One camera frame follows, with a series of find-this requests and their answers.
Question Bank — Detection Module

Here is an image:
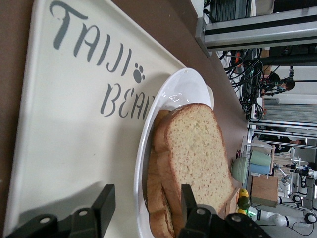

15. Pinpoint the black hanging cable bundle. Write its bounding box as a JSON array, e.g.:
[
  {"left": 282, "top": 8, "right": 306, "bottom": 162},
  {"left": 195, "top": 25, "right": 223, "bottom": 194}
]
[{"left": 221, "top": 48, "right": 264, "bottom": 121}]

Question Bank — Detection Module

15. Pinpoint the cream bear print tray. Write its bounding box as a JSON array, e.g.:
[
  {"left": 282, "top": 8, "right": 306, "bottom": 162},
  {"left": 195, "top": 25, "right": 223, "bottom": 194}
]
[{"left": 3, "top": 0, "right": 215, "bottom": 238}]

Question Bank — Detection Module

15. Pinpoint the white round plate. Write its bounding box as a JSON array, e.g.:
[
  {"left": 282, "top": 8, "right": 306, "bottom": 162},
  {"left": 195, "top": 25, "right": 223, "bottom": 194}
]
[{"left": 133, "top": 67, "right": 211, "bottom": 238}]

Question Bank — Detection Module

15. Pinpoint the toasted bread slice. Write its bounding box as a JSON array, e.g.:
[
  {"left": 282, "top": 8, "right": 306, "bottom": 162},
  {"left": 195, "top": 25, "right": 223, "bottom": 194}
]
[{"left": 147, "top": 110, "right": 184, "bottom": 238}]

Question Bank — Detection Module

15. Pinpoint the striped grey panel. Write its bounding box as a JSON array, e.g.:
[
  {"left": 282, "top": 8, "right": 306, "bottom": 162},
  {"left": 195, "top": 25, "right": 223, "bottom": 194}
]
[{"left": 262, "top": 104, "right": 317, "bottom": 122}]

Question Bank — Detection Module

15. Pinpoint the pale green bowl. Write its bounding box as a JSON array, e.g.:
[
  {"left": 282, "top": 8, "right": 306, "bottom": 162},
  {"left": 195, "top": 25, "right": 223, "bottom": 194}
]
[{"left": 231, "top": 156, "right": 250, "bottom": 183}]

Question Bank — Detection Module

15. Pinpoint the light blue cup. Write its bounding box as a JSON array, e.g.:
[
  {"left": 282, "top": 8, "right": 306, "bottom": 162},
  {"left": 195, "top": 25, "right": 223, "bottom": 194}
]
[{"left": 249, "top": 163, "right": 270, "bottom": 176}]

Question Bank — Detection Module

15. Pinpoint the white wire rack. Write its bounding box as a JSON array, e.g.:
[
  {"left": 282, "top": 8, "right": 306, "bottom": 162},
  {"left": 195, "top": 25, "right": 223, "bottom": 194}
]
[{"left": 241, "top": 135, "right": 276, "bottom": 179}]

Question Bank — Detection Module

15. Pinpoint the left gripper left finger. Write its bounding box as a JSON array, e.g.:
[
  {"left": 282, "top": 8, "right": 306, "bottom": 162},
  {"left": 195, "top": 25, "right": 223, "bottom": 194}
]
[{"left": 6, "top": 184, "right": 116, "bottom": 238}]

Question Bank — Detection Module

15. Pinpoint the brown wooden box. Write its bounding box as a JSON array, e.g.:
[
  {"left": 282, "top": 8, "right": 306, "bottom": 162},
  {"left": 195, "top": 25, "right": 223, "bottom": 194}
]
[{"left": 250, "top": 175, "right": 278, "bottom": 208}]

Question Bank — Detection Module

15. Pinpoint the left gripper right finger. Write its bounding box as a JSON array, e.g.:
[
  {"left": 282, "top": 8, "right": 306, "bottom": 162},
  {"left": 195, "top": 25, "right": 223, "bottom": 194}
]
[{"left": 177, "top": 184, "right": 272, "bottom": 238}]

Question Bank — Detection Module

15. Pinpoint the wooden cutting board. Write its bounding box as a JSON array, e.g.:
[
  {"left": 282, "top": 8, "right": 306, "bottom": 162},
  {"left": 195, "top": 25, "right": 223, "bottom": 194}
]
[{"left": 224, "top": 187, "right": 241, "bottom": 221}]

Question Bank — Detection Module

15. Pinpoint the pale green cup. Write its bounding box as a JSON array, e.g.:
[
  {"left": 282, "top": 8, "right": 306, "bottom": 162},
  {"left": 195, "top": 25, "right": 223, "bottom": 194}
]
[{"left": 249, "top": 151, "right": 273, "bottom": 166}]

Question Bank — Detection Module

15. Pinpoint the seeded brown bread slice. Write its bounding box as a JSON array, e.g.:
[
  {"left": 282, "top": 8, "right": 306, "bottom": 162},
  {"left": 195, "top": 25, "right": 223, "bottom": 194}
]
[{"left": 163, "top": 103, "right": 235, "bottom": 216}]

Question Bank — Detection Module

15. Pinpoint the background white robot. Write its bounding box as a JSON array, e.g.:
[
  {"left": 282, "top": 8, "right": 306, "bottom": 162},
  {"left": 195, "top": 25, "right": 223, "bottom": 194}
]
[{"left": 277, "top": 161, "right": 317, "bottom": 207}]

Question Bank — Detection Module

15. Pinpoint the aluminium frame beam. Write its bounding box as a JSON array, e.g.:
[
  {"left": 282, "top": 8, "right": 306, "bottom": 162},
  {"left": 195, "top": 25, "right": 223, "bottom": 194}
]
[{"left": 195, "top": 13, "right": 317, "bottom": 52}]

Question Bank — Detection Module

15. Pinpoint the person in dark clothes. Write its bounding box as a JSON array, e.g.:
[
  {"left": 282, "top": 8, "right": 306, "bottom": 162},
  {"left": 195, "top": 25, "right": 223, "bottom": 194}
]
[
  {"left": 257, "top": 135, "right": 308, "bottom": 150},
  {"left": 262, "top": 71, "right": 297, "bottom": 98}
]

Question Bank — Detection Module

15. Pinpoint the green avocado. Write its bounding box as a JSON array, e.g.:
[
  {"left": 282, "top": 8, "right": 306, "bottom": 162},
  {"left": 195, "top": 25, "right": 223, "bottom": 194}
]
[{"left": 238, "top": 195, "right": 251, "bottom": 209}]

